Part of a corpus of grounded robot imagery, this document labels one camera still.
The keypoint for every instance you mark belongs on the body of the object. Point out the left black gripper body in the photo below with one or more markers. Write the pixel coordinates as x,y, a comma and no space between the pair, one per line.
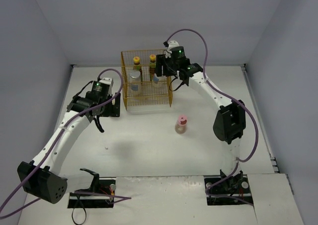
112,106

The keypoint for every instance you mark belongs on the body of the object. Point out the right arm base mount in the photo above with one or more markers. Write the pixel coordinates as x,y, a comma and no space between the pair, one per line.
233,191

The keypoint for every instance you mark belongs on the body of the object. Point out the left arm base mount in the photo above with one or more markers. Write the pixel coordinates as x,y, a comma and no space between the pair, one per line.
98,185

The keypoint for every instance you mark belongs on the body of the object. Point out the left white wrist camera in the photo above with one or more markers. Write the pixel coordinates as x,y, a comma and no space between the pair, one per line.
107,85

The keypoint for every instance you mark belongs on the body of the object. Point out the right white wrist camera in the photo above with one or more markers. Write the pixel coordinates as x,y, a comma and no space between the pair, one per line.
169,46

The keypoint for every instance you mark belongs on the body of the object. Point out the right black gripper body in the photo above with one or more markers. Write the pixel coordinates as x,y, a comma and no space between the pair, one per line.
160,66

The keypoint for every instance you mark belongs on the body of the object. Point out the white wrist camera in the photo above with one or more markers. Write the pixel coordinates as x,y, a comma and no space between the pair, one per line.
107,85
169,46

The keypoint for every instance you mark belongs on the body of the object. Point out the pink lid spice jar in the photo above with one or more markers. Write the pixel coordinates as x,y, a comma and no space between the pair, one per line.
181,124

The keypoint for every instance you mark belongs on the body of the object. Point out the yellow cap sauce bottle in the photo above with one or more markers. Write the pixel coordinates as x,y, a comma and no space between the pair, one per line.
137,66
152,66

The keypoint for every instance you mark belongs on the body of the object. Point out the yellow wire rack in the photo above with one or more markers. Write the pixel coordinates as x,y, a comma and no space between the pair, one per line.
149,95

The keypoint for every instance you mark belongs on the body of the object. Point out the silver lid white shaker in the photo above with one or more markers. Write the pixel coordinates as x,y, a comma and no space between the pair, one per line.
135,82

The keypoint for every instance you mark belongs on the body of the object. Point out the white shaker blue label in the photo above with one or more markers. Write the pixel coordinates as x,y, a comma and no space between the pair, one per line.
158,81

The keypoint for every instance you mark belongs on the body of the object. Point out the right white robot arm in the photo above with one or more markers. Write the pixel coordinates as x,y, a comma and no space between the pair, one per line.
229,122

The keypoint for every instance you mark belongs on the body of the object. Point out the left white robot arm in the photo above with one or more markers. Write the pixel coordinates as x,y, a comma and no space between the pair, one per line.
42,176

